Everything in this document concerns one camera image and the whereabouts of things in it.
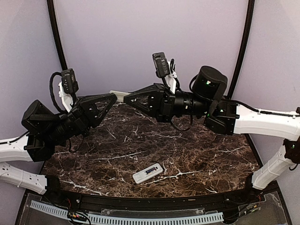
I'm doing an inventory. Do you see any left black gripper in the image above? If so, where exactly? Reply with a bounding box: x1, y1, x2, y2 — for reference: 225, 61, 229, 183
45, 91, 118, 145

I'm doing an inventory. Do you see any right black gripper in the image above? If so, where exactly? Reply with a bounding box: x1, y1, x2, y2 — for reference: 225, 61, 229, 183
122, 82, 211, 123

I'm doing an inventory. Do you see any grey battery cover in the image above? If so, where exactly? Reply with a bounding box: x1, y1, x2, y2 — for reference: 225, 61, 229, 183
110, 90, 130, 103

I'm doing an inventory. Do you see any white remote control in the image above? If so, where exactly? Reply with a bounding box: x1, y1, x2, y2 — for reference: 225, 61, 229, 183
132, 163, 163, 184

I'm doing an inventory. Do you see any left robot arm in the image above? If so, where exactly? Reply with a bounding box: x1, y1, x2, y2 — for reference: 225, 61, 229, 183
0, 93, 117, 204

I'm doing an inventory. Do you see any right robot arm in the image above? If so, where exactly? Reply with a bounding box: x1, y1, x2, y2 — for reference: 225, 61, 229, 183
124, 66, 300, 203

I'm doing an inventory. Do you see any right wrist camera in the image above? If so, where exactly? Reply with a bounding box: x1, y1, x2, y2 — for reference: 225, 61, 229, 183
152, 52, 178, 92

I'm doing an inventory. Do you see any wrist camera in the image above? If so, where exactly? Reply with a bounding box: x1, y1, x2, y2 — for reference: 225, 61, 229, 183
58, 68, 79, 111
152, 52, 178, 92

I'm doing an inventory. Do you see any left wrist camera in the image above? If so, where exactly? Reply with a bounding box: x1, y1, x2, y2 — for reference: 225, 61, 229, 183
58, 68, 79, 111

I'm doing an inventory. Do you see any black front rail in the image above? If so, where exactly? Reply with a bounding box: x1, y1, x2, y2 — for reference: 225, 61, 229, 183
61, 189, 246, 211

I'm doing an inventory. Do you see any left black frame post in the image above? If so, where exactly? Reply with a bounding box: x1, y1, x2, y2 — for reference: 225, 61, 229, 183
46, 0, 68, 70

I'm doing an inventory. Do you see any black frame post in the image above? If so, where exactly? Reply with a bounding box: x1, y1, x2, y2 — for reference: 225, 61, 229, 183
46, 0, 68, 70
227, 0, 255, 99

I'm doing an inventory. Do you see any white slotted cable duct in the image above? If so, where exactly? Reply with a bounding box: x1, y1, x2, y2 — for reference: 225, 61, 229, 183
30, 201, 224, 225

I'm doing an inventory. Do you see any right black frame post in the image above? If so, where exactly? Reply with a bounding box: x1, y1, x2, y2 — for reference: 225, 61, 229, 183
227, 0, 255, 99

